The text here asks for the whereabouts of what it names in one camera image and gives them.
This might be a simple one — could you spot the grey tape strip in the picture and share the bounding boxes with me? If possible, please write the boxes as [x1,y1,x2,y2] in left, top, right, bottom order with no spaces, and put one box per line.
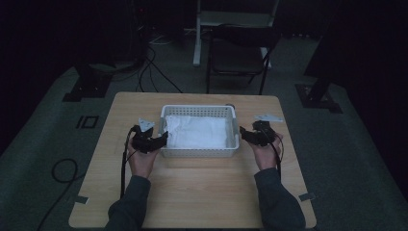
[297,192,318,203]

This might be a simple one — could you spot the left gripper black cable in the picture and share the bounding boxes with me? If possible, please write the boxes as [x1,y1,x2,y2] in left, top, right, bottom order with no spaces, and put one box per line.
[118,124,142,200]

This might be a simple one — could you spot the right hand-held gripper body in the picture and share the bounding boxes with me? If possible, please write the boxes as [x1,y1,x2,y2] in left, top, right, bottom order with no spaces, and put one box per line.
[251,113,285,148]

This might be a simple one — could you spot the black floor cables bundle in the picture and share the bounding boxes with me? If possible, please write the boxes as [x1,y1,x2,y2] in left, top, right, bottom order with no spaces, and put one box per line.
[136,44,185,94]

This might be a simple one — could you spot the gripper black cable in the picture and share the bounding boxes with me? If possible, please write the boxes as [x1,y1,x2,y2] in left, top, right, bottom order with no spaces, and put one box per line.
[262,127,286,181]
[118,124,142,200]

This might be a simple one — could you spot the dark stand with flat base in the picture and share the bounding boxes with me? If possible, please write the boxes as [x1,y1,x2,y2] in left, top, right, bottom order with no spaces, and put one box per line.
[62,61,136,103]
[294,32,344,115]

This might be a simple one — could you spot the white cloth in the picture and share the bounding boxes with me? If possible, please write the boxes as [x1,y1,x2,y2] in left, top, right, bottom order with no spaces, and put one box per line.
[164,115,230,150]

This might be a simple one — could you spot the person's right hand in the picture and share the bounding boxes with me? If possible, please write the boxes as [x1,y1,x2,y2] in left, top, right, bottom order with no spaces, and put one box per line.
[247,132,285,171]

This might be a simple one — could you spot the white plastic basket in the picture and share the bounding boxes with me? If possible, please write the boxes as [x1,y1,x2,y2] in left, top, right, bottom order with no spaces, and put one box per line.
[157,104,242,159]

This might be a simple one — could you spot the person's left hand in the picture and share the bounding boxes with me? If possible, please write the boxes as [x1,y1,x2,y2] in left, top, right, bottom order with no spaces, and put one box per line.
[126,144,162,179]

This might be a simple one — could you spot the black folding chair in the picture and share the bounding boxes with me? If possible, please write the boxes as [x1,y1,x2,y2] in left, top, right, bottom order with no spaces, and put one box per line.
[205,23,282,96]

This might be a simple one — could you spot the black looped floor cable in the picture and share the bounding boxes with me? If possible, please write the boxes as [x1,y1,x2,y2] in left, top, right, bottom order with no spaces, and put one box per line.
[36,157,87,231]

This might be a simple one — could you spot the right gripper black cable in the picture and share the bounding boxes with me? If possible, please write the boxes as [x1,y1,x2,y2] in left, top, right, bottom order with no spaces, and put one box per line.
[262,127,286,181]

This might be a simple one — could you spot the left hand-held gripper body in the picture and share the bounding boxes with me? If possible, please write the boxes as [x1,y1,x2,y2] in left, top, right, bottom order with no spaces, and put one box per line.
[129,117,162,155]

